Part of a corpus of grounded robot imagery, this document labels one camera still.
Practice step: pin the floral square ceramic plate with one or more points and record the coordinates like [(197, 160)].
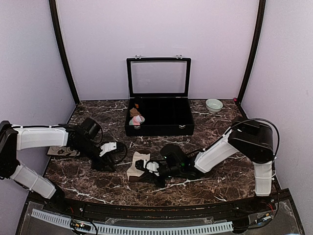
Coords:
[(62, 151)]

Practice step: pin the black right corner post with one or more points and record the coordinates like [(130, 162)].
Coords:
[(253, 50)]

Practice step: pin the glass-panel black box lid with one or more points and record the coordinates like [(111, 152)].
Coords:
[(158, 76)]

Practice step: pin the small green circuit board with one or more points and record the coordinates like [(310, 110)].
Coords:
[(76, 224)]

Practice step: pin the black compartment storage box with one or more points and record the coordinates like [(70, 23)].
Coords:
[(164, 116)]

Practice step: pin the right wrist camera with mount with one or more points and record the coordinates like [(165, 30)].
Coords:
[(149, 166)]

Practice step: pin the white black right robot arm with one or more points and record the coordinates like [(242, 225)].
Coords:
[(251, 137)]

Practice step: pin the pink patterned sock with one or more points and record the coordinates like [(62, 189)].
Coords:
[(137, 120)]

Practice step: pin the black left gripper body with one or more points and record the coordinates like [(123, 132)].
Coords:
[(85, 148)]

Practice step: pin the black left corner post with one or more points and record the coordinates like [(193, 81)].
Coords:
[(62, 50)]

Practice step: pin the beige and brown sock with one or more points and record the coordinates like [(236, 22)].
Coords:
[(136, 170)]

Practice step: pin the white slotted cable duct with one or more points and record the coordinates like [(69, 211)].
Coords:
[(135, 227)]

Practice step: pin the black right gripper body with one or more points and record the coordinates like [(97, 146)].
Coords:
[(175, 170)]

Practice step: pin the black front rail frame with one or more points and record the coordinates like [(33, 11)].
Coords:
[(275, 215)]

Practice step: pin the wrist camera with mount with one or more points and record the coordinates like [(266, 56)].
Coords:
[(111, 147), (149, 166)]

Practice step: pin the black corner post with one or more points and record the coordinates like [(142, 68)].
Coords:
[(62, 50), (253, 50)]

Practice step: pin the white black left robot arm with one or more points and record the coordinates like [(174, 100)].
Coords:
[(14, 138)]

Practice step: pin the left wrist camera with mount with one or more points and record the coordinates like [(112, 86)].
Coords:
[(111, 147)]

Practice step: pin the beige rolled sock in box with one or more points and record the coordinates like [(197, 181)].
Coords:
[(134, 112)]

